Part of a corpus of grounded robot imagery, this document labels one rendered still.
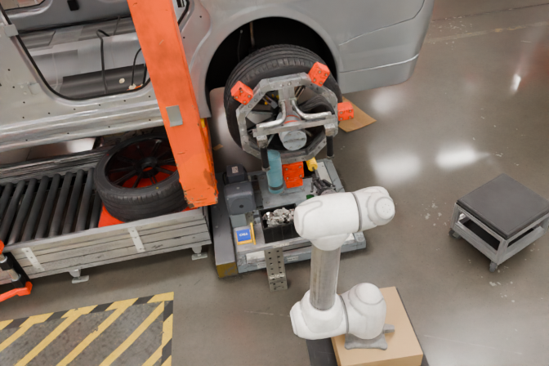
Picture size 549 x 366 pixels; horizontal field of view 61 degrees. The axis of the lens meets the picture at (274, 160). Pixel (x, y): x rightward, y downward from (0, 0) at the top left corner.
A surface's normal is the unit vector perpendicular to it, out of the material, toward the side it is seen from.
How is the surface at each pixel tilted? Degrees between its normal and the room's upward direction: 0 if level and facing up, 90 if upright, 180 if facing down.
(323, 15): 90
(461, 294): 0
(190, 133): 90
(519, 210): 0
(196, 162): 90
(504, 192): 0
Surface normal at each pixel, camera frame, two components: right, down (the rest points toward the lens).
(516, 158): -0.09, -0.76
